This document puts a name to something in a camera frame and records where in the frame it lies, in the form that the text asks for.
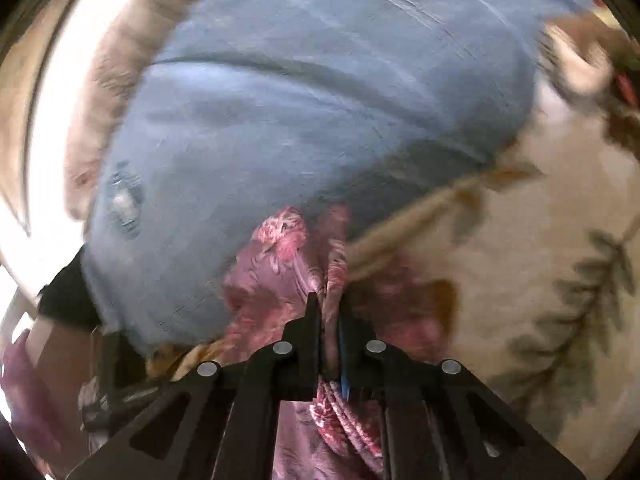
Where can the cream leaf print bedsheet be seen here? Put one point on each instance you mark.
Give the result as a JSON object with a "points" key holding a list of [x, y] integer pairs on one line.
{"points": [[525, 210]]}

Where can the pink floral garment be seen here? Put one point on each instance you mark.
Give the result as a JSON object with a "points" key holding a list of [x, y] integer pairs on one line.
{"points": [[270, 280]]}

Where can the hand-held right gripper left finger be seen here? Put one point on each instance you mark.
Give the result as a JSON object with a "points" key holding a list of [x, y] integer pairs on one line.
{"points": [[306, 355]]}

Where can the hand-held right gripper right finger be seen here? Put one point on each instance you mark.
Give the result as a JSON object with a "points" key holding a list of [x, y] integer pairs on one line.
{"points": [[346, 355]]}

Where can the blue striped blanket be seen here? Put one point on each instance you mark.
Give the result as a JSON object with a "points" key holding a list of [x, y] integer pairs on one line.
{"points": [[300, 110]]}

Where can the purple cloth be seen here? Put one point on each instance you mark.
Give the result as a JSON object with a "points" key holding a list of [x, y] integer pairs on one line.
{"points": [[25, 385]]}

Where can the dark cloth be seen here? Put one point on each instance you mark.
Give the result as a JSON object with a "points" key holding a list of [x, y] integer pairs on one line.
{"points": [[67, 295]]}

